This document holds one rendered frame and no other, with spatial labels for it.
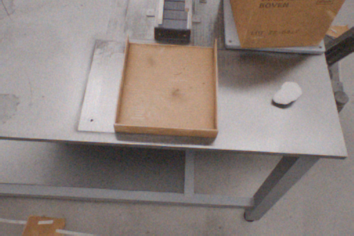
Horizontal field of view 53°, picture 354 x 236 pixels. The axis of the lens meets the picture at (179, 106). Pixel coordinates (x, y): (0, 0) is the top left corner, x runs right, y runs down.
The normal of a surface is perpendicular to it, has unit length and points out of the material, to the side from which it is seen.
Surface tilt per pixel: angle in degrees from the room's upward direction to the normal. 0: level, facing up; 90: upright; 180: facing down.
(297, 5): 90
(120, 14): 0
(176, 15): 0
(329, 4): 90
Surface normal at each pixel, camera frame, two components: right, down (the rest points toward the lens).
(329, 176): 0.06, -0.52
